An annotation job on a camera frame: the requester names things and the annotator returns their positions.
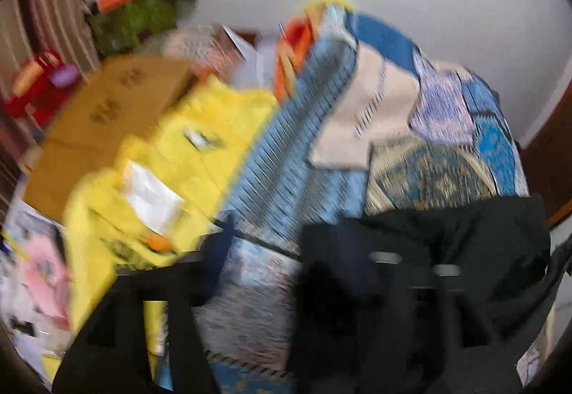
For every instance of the blue patchwork bedspread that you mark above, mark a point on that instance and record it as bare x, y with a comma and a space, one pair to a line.
348, 130

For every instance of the pink and white clutter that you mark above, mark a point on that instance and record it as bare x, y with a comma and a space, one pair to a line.
35, 282

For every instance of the green patterned cloth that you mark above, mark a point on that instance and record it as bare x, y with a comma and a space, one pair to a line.
134, 21

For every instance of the striped brown curtain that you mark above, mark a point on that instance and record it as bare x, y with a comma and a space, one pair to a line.
40, 5

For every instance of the black zip hoodie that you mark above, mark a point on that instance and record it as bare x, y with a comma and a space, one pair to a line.
469, 237

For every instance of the red plush toy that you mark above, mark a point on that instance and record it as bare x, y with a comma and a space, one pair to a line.
40, 86

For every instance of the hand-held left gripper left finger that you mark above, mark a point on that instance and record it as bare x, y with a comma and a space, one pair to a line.
134, 331

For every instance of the wooden lap table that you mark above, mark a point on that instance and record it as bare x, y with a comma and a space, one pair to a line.
107, 117

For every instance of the yellow plush blanket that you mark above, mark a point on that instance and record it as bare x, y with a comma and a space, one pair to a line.
178, 170

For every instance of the yellow foam tube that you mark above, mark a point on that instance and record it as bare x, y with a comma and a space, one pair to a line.
328, 2

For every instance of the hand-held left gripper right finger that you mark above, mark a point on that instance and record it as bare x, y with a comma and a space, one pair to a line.
429, 331

